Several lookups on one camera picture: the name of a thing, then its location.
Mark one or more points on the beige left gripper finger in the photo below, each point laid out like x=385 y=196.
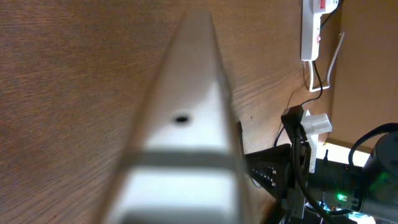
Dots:
x=183 y=162

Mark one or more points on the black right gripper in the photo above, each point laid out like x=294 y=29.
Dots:
x=335 y=186

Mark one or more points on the white power strip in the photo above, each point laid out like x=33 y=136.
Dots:
x=312 y=10

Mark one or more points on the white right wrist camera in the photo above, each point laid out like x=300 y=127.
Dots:
x=314 y=125

